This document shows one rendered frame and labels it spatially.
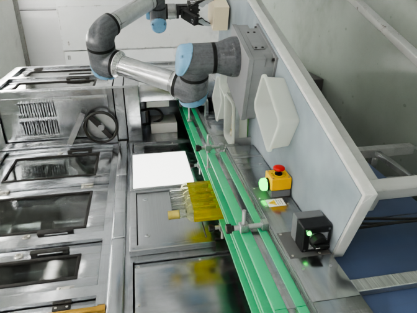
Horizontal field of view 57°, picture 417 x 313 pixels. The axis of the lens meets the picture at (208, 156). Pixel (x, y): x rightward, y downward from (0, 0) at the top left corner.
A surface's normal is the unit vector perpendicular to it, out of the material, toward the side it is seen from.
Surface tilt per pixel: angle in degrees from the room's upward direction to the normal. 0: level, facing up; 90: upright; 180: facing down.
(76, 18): 90
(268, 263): 90
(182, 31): 90
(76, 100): 90
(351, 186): 0
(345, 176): 0
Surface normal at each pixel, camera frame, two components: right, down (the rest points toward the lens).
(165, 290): 0.01, -0.91
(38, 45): 0.18, 0.42
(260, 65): 0.17, 0.69
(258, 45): 0.06, -0.72
